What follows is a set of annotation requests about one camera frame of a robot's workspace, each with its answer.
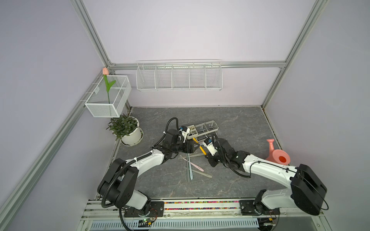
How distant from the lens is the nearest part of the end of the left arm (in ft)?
2.27

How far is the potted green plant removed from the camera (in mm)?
866

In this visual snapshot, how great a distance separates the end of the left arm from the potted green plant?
12.2 inches
